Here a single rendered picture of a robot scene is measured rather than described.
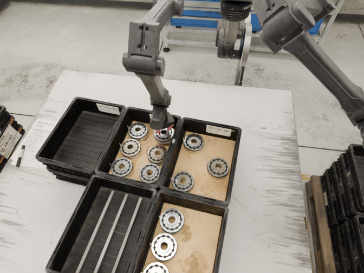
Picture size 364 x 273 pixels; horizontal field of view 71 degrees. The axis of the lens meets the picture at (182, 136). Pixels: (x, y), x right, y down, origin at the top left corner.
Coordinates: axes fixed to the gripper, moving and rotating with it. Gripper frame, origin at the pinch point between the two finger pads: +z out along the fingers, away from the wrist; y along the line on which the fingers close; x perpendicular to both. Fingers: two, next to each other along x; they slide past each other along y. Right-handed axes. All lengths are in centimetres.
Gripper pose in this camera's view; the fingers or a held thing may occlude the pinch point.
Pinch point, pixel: (163, 131)
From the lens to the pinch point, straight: 129.3
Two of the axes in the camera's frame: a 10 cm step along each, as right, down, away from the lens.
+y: 8.8, -4.0, 2.5
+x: -4.8, -7.2, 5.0
